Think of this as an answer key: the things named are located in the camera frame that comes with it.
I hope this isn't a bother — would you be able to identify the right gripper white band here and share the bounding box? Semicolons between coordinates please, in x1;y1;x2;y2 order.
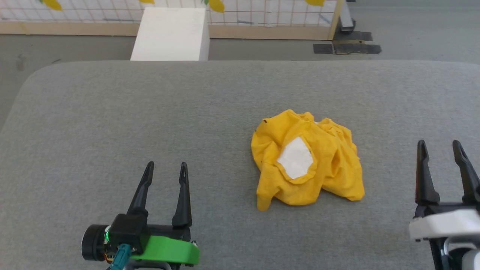
409;140;480;243

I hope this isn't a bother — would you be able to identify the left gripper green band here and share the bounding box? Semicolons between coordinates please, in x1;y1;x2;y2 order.
127;161;200;266

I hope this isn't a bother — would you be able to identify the yellow garment with white patch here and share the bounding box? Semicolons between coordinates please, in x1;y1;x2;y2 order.
250;109;365;212

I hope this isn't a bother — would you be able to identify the grey fabric sofa seat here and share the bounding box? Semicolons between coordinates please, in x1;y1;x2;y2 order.
0;60;480;270

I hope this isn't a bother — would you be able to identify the white rectangular block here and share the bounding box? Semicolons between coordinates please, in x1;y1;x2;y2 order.
130;7;210;62

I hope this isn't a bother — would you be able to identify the long black floor tape patch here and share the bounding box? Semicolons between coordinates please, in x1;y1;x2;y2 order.
313;43;382;55

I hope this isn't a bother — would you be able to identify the small black floor tape patch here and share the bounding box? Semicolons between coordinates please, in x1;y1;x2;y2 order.
333;31;374;42

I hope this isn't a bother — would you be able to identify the grey metal stand foot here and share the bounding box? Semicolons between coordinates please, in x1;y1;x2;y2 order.
339;0;356;33

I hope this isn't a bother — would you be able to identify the teal cable connector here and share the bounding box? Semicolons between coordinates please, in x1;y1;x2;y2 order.
110;244;132;270

